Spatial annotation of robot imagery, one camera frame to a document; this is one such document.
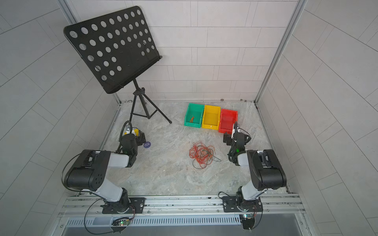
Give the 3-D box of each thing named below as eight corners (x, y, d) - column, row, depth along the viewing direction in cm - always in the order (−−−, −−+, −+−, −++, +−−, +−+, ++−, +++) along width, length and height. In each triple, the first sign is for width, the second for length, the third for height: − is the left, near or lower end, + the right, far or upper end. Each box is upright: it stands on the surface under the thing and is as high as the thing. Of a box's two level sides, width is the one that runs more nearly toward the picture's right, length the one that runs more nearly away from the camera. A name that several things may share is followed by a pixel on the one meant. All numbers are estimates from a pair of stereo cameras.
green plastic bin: (184, 126, 104) (183, 120, 98) (188, 108, 115) (188, 102, 109) (200, 128, 103) (200, 123, 97) (203, 110, 113) (204, 104, 108)
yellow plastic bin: (201, 128, 102) (202, 122, 97) (204, 110, 113) (204, 104, 107) (218, 130, 101) (219, 124, 96) (219, 112, 112) (220, 106, 106)
